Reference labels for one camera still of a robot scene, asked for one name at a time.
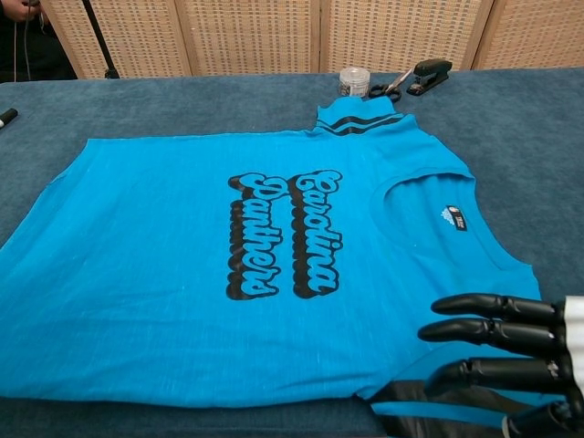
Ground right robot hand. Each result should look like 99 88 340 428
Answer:
417 293 584 438

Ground blue printed T-shirt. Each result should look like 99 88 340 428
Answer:
0 95 567 438

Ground blue table mat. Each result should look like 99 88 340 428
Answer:
0 67 584 438

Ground black stapler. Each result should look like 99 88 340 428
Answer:
405 58 454 97

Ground clear plastic jar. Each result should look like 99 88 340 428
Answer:
338 67 370 99

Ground wicker folding screen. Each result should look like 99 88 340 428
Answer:
38 0 584 79

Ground black tripod stand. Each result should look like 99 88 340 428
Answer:
80 0 120 79

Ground person in dark clothes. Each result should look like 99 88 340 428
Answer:
0 0 78 83

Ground black handled scissors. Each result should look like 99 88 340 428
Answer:
368 68 414 105

